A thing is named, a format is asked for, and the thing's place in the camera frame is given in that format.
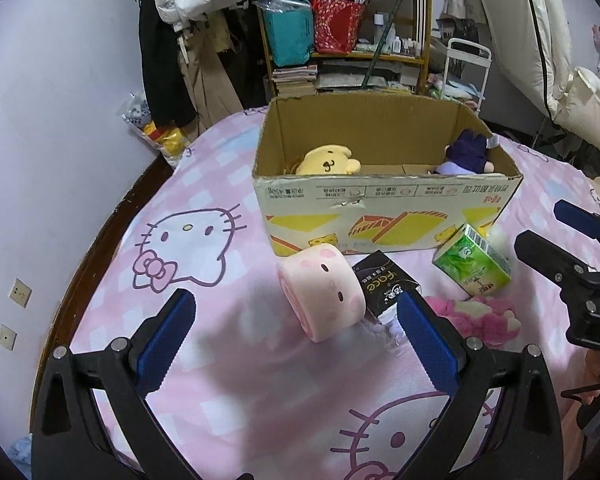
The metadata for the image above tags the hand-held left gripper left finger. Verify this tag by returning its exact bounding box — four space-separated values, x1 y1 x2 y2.
30 287 216 480

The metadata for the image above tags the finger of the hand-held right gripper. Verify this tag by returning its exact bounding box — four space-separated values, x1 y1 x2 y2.
553 199 600 246
514 230 600 288

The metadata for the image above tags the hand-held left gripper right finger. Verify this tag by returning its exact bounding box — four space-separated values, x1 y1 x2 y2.
395 290 566 480

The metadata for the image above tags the pink fluffy plush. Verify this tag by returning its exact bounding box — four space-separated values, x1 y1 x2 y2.
424 295 523 346

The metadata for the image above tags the green tissue pack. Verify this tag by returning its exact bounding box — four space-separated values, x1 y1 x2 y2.
431 223 512 297

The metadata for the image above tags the black tissue pack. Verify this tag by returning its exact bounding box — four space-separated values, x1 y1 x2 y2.
351 250 421 328

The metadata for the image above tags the pink roll cake plush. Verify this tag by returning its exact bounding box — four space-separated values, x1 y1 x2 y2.
276 242 367 344

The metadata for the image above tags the printed cardboard box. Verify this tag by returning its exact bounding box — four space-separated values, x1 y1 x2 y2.
252 94 525 257

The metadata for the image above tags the cream cushion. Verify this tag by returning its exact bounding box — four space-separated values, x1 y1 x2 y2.
552 66 600 156

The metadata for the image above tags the pink cat-print bed sheet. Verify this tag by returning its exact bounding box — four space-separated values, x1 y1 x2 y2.
70 105 600 480

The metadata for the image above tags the purple-haired plush doll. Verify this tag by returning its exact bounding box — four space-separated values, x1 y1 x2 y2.
437 129 498 175

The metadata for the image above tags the white trolley cart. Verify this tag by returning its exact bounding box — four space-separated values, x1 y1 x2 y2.
440 37 492 121

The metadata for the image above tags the blue cloth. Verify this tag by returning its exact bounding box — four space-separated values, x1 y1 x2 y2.
2 435 33 480

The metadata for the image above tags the cream folded mattress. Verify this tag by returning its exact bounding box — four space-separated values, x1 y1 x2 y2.
467 0 581 126

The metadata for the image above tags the plastic bag with yellow toys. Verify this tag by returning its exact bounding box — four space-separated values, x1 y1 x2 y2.
120 91 193 168

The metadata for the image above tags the yellow dog plush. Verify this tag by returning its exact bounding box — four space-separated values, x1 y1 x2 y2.
295 144 363 176

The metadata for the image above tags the row of small cosmetic bottles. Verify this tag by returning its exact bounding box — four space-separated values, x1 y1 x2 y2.
372 12 422 58

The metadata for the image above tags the green pole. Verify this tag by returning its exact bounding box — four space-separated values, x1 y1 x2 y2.
361 0 423 90

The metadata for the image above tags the beige garment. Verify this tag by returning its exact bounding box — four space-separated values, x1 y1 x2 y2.
177 25 246 133

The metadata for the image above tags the stack of papers and magazines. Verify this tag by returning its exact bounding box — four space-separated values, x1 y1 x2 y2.
316 60 421 95

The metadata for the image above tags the black coat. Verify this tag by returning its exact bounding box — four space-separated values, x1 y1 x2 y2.
131 0 198 128

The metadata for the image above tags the wooden shelf with clutter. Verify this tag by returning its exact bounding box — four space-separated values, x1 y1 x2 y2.
254 0 433 98

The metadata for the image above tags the stack of books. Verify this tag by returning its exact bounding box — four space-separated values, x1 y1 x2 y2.
271 64 319 98

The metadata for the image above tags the red patterned bag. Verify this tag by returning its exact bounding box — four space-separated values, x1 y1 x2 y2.
311 0 366 54

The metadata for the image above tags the teal bag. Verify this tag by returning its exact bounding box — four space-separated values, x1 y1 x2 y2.
262 0 315 67

